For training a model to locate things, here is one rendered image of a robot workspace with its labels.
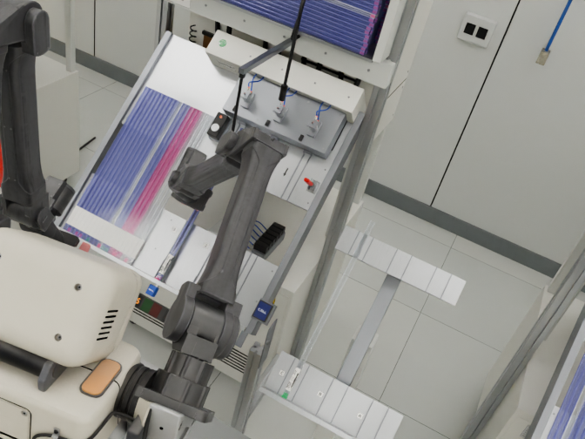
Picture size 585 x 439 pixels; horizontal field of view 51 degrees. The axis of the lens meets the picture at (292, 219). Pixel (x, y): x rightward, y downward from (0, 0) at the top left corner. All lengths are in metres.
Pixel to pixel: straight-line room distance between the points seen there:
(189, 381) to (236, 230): 0.26
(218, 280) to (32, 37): 0.47
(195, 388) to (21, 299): 0.28
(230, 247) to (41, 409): 0.37
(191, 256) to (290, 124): 0.47
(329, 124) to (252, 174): 0.70
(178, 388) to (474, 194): 2.73
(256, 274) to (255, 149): 0.68
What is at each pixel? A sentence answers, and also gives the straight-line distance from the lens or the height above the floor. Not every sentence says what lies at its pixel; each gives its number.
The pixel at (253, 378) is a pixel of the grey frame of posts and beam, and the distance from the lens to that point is 1.87.
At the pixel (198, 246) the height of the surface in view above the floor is 0.81.
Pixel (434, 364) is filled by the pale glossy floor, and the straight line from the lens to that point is 2.86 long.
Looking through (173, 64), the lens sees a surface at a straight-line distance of 2.03.
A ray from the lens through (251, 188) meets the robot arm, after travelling 1.09.
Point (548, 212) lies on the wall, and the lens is 3.49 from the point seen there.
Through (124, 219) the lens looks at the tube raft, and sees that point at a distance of 1.89.
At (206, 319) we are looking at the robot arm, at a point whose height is 1.27.
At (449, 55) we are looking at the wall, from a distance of 3.25.
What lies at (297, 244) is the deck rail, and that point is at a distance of 1.73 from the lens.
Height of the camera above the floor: 2.01
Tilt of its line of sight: 37 degrees down
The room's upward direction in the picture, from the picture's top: 15 degrees clockwise
